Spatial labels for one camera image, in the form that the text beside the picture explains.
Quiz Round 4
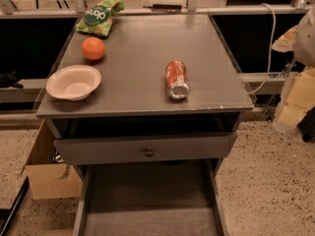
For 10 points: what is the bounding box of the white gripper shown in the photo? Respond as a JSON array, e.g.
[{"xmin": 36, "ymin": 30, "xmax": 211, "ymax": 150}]
[{"xmin": 272, "ymin": 6, "xmax": 315, "ymax": 132}]

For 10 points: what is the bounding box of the red coke can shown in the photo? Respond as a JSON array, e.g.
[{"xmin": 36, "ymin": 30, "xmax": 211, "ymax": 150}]
[{"xmin": 165, "ymin": 60, "xmax": 190, "ymax": 99}]

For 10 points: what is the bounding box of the grey drawer cabinet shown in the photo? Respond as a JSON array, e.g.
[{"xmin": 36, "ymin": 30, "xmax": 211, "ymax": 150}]
[{"xmin": 35, "ymin": 13, "xmax": 255, "ymax": 236}]

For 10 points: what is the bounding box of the brass drawer knob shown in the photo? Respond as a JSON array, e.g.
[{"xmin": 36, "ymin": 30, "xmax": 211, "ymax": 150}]
[{"xmin": 145, "ymin": 147, "xmax": 155, "ymax": 157}]

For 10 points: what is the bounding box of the grey top drawer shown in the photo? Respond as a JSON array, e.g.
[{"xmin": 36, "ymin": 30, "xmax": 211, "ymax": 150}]
[{"xmin": 53, "ymin": 132, "xmax": 237, "ymax": 165}]

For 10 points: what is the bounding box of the open grey middle drawer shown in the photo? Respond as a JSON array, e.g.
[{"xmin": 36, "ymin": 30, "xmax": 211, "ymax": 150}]
[{"xmin": 72, "ymin": 160, "xmax": 230, "ymax": 236}]

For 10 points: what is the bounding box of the green chip bag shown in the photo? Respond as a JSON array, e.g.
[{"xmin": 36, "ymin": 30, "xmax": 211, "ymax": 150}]
[{"xmin": 76, "ymin": 0, "xmax": 125, "ymax": 36}]

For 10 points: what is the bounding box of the orange fruit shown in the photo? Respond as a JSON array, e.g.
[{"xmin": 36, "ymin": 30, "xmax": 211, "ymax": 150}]
[{"xmin": 81, "ymin": 37, "xmax": 105, "ymax": 61}]

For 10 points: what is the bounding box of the white paper bowl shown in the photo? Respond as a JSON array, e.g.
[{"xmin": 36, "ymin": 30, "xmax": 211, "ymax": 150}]
[{"xmin": 46, "ymin": 65, "xmax": 101, "ymax": 101}]

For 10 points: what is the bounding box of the cardboard box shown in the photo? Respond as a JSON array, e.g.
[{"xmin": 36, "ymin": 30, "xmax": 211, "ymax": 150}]
[{"xmin": 25, "ymin": 122, "xmax": 83, "ymax": 200}]

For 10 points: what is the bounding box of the black object on shelf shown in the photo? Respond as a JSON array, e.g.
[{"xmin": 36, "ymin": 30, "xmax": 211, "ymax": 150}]
[{"xmin": 0, "ymin": 71, "xmax": 24, "ymax": 89}]

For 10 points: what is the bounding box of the white cable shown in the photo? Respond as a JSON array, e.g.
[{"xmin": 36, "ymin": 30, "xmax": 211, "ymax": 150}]
[{"xmin": 248, "ymin": 2, "xmax": 278, "ymax": 95}]

